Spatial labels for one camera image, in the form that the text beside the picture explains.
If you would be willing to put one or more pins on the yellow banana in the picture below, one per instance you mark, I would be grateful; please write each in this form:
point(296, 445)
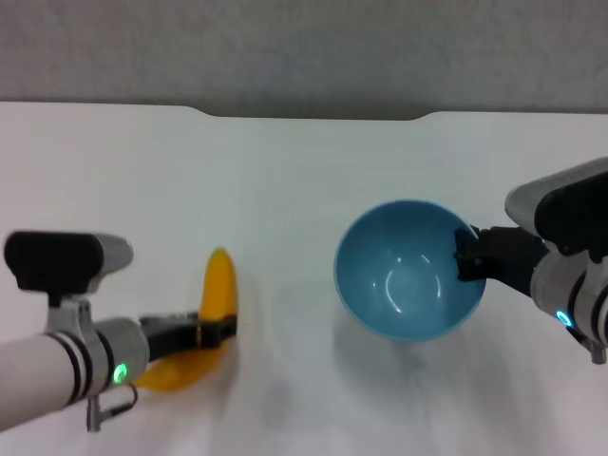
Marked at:
point(218, 285)

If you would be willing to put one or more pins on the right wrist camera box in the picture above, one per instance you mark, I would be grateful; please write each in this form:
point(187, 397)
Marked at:
point(565, 214)

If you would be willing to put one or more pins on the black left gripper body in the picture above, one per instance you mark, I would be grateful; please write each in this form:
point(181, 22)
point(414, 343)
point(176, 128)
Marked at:
point(171, 337)

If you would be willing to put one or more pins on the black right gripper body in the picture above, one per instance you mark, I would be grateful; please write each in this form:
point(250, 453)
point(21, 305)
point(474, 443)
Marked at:
point(508, 256)

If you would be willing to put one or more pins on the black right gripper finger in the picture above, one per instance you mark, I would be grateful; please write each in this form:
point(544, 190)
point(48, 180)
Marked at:
point(469, 259)

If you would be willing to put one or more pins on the blue bowl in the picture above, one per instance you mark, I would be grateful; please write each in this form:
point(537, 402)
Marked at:
point(404, 285)

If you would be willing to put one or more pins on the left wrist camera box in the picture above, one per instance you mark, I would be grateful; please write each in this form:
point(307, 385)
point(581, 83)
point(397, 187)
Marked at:
point(52, 259)

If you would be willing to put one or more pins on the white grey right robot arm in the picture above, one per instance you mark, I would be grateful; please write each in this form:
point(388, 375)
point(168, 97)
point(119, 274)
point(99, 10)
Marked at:
point(551, 280)

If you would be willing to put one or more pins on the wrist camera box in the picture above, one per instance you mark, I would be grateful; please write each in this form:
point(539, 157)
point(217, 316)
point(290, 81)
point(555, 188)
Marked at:
point(565, 214)
point(52, 259)

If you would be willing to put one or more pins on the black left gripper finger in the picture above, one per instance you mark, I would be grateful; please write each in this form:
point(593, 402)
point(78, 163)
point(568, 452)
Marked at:
point(218, 331)

